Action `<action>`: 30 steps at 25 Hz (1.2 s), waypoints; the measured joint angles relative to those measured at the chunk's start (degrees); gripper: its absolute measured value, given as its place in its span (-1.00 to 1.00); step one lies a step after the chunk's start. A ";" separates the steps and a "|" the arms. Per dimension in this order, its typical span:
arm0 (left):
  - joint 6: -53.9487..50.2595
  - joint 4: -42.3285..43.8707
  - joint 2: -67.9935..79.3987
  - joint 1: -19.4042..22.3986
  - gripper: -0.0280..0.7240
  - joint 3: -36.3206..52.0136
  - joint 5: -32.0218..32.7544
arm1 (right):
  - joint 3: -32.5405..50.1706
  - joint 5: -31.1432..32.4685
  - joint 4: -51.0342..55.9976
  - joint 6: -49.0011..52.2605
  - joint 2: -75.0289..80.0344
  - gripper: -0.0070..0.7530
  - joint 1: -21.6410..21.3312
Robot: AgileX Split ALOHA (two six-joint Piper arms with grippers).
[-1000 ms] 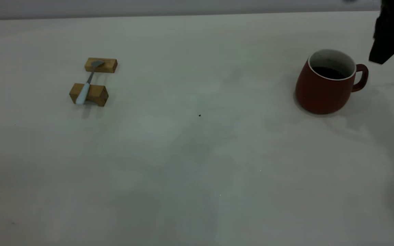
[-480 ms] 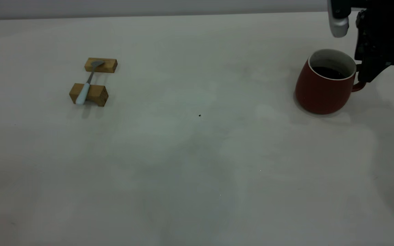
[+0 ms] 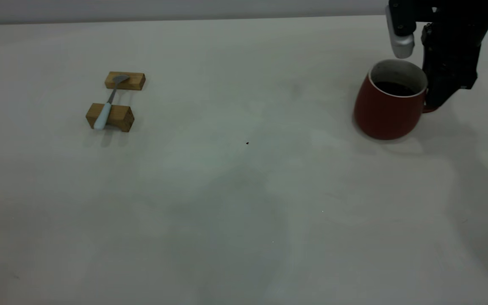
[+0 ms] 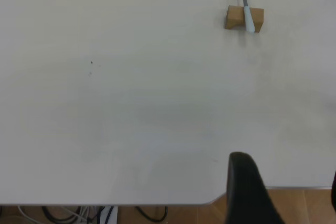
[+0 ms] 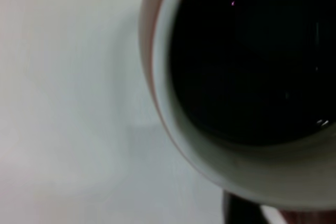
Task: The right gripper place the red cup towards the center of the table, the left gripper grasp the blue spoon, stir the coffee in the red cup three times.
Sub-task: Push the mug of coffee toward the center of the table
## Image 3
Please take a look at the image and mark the thick wooden block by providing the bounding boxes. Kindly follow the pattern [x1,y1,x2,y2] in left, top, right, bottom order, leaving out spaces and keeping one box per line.
[85,103,135,133]

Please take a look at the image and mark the red ceramic mug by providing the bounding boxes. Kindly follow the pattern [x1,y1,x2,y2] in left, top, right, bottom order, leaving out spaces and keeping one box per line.
[353,59,439,141]

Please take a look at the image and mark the spoon with pale blue handle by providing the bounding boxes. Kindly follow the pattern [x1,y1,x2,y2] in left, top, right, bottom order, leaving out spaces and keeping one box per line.
[93,75,130,130]

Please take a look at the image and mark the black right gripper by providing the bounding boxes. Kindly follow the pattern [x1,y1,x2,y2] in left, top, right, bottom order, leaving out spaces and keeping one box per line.
[421,21,482,110]

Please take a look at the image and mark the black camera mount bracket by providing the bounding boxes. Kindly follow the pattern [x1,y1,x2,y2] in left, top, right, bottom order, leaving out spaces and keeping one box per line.
[388,0,438,37]

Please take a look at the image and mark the thin wooden block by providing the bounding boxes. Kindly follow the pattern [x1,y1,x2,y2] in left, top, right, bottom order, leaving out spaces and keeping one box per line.
[105,71,146,91]

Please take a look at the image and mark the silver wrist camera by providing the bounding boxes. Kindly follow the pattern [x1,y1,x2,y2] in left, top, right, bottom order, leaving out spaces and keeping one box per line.
[385,5,416,59]

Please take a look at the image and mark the dark coffee liquid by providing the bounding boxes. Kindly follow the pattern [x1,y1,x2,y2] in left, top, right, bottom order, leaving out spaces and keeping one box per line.
[375,81,416,97]

